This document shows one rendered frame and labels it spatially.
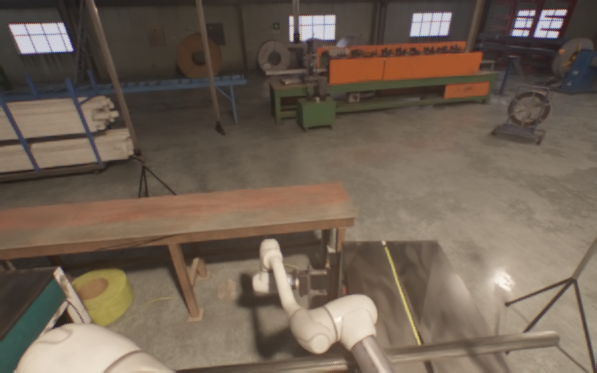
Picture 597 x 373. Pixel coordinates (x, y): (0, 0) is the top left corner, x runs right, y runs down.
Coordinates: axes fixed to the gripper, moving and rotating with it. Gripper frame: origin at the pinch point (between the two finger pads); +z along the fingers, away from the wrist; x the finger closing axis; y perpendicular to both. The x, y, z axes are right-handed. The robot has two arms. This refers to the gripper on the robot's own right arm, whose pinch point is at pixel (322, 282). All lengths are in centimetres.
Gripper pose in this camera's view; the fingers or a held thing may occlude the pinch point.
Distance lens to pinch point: 168.8
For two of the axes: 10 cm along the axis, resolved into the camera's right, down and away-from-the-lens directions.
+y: -0.1, 3.7, -9.3
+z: 10.0, -0.2, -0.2
